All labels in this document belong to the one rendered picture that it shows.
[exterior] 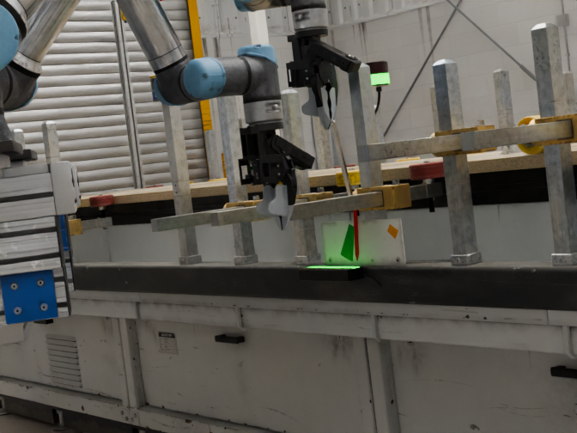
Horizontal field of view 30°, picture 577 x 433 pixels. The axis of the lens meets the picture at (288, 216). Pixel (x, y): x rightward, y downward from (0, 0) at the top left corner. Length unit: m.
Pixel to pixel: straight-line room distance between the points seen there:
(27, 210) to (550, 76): 0.95
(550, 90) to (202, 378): 1.82
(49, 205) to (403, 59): 10.33
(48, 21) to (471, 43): 9.16
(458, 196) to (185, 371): 1.62
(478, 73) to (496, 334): 9.27
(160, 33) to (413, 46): 9.91
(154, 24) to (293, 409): 1.37
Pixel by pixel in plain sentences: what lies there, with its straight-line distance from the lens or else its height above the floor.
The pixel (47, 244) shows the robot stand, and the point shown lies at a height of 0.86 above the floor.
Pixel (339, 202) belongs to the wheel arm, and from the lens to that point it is 2.22.
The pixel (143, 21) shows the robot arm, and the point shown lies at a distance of 2.13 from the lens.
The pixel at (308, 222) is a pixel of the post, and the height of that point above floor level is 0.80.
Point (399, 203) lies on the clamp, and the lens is 2.28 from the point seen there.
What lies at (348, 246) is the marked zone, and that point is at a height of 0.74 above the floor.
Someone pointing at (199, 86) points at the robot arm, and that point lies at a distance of 2.03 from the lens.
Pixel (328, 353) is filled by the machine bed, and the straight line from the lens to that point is 2.93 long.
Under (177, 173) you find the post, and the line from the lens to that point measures 2.93.
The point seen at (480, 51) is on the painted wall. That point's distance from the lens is 11.36.
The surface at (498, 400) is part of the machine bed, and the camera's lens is 2.53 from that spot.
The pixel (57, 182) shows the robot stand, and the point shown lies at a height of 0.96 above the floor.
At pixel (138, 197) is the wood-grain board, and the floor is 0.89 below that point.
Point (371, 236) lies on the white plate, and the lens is 2.34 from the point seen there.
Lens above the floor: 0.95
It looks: 3 degrees down
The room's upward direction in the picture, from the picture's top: 7 degrees counter-clockwise
